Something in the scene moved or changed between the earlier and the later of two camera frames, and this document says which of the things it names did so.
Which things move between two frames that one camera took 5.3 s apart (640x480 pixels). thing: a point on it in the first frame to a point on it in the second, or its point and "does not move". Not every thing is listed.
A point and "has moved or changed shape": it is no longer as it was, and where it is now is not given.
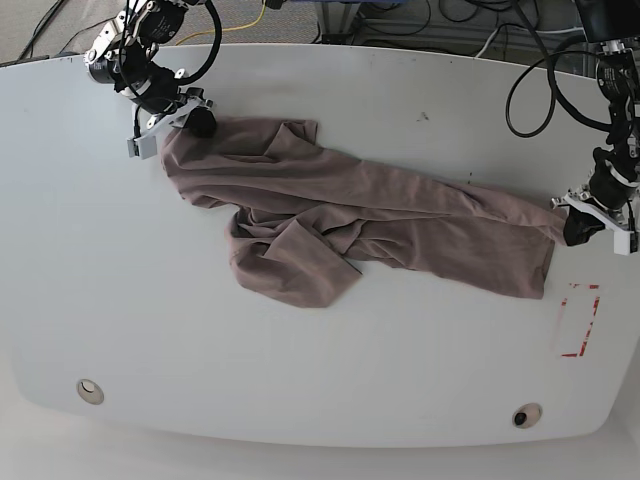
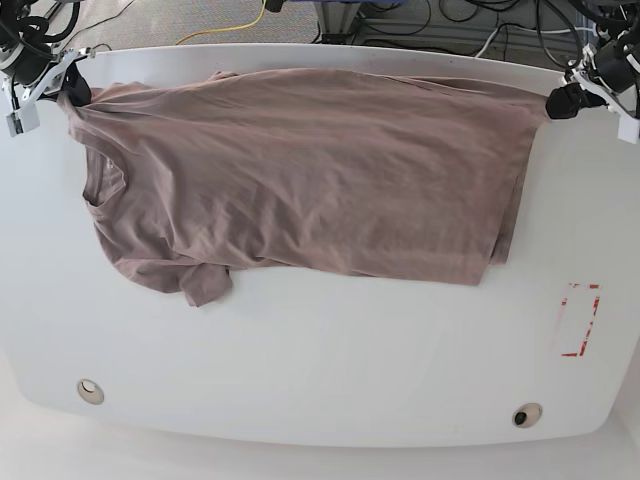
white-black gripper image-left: x=161 y=102 to x=28 y=68
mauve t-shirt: x=306 y=220 has moved or changed shape
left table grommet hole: x=90 y=391 does not move
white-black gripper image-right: x=614 y=182 to x=607 y=73
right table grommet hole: x=526 y=415 does not move
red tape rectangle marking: x=590 y=325 does not move
